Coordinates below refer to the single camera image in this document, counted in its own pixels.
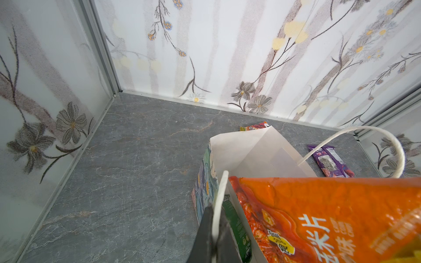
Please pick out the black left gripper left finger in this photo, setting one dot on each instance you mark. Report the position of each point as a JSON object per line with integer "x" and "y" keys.
{"x": 203, "y": 247}

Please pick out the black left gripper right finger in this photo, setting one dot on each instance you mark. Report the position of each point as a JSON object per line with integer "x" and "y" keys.
{"x": 226, "y": 246}

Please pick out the green snack bag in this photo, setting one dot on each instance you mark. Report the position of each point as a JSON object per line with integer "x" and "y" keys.
{"x": 243, "y": 243}

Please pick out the orange corn chips bag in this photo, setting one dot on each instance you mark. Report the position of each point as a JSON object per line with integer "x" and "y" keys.
{"x": 333, "y": 220}

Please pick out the white floral paper bag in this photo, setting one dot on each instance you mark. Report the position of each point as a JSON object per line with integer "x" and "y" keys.
{"x": 261, "y": 153}

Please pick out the Fox's candy bag top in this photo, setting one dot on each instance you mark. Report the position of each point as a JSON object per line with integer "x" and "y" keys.
{"x": 255, "y": 126}

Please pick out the purple snack packet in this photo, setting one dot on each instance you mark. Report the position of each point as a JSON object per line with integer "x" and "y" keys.
{"x": 331, "y": 164}

